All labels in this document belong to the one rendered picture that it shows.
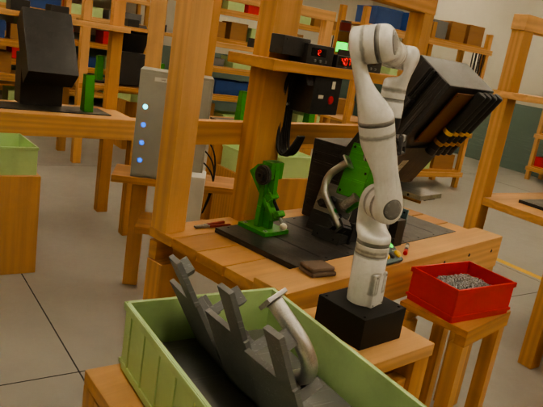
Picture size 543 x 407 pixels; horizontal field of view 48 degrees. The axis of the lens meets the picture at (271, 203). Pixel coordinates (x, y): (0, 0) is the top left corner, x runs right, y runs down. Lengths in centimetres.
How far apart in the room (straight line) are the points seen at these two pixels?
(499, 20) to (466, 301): 1134
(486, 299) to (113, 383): 129
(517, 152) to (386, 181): 1108
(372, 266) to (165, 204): 85
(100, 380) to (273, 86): 134
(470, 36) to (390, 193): 747
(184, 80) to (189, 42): 12
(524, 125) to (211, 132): 1058
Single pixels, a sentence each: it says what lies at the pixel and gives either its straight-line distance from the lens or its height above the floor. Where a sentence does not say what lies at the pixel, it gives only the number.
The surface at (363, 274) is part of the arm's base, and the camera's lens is 166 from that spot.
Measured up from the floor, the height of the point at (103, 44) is 113.
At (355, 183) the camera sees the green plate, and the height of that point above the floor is 113.
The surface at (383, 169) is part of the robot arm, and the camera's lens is 155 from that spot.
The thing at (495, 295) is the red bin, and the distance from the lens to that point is 225.
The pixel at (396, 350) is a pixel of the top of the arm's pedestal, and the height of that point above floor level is 85.
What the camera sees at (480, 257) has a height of 82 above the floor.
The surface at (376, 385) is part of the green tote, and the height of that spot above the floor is 93.
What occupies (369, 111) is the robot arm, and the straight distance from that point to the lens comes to 151.
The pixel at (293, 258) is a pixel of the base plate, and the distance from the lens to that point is 207.
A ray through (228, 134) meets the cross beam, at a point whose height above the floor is 123.
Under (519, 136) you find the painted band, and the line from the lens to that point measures 1261.
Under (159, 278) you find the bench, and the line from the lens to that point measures 226.
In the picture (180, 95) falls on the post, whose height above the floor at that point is 137.
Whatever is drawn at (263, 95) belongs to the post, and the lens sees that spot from 234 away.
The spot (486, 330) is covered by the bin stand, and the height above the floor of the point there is 77.
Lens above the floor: 158
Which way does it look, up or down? 14 degrees down
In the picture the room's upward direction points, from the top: 9 degrees clockwise
